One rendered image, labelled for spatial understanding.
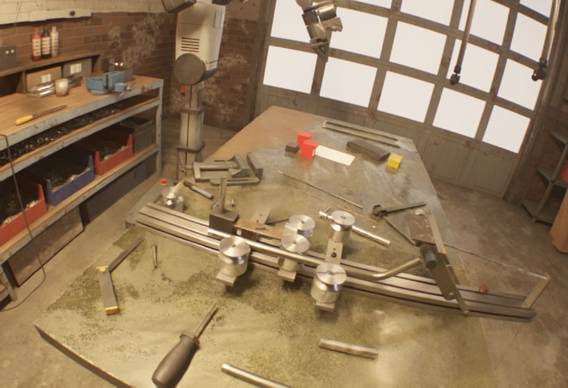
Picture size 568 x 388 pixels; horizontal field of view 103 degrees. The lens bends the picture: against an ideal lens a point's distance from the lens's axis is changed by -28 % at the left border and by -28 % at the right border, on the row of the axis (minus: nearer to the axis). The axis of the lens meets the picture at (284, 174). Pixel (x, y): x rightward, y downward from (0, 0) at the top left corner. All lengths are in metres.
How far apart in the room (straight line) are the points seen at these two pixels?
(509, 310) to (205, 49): 1.43
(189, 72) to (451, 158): 3.12
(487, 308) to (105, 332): 0.70
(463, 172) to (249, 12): 3.07
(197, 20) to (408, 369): 1.41
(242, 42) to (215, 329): 3.33
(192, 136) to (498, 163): 3.47
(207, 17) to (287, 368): 1.32
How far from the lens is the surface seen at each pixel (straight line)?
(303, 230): 0.59
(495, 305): 0.73
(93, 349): 0.52
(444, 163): 3.88
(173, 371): 0.46
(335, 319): 0.57
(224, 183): 0.56
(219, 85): 3.78
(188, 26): 1.47
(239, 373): 0.47
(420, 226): 0.57
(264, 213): 0.69
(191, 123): 1.61
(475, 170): 4.04
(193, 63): 1.48
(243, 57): 3.62
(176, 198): 0.72
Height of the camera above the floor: 1.31
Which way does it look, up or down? 27 degrees down
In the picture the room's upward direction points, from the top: 10 degrees clockwise
